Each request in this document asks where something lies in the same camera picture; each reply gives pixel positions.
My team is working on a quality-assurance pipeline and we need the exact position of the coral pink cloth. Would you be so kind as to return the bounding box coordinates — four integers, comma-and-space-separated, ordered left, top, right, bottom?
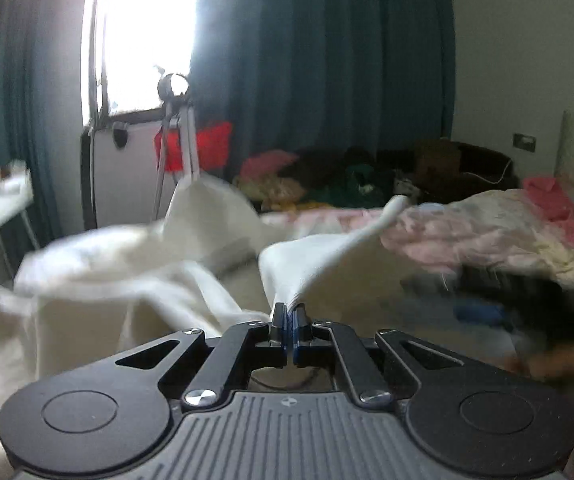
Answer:
522, 175, 574, 247

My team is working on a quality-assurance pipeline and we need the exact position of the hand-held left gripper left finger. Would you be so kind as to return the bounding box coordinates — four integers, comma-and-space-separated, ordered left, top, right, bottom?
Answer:
115, 303, 288, 406

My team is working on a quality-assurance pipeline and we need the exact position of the yellow patterned cloth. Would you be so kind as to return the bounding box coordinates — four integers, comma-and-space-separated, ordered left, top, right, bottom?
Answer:
234, 174, 312, 212

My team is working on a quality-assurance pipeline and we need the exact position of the pink floral blanket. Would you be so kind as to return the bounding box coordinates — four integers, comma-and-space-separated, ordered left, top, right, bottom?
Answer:
261, 187, 574, 288

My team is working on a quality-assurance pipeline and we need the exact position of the red cloth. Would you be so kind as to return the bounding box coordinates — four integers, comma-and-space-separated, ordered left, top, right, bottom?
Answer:
154, 121, 233, 173

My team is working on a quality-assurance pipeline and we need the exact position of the teal curtain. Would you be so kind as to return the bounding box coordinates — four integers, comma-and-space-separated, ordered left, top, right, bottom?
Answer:
189, 0, 456, 186
0, 0, 95, 248

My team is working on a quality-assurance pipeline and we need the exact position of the dark wall socket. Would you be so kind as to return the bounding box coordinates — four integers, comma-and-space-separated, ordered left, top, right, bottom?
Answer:
512, 132, 539, 154

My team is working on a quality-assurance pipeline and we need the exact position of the dark green cloth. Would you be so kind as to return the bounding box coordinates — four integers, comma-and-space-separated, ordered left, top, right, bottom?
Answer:
309, 157, 398, 209

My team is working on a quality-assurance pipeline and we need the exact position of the white panel with black frame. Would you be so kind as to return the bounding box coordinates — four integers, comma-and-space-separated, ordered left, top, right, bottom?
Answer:
80, 109, 190, 232

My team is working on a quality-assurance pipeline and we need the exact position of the white cable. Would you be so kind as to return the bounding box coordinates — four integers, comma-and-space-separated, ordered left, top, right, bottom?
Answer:
461, 156, 514, 184

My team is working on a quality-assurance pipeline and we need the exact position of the tripod with ring mount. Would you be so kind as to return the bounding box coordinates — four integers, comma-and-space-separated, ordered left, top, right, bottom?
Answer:
151, 66, 202, 221

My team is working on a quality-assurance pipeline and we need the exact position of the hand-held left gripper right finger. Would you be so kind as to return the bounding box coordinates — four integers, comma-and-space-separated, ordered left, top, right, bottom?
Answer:
293, 305, 462, 404

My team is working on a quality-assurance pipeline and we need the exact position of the bright window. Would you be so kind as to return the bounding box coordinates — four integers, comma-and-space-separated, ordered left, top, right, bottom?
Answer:
82, 0, 202, 127

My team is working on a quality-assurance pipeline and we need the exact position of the white garment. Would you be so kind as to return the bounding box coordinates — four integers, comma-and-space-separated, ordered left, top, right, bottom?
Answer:
0, 174, 410, 480

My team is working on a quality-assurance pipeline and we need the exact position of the dark brown cloth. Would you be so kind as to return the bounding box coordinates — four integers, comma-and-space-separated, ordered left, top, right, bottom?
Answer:
407, 137, 522, 203

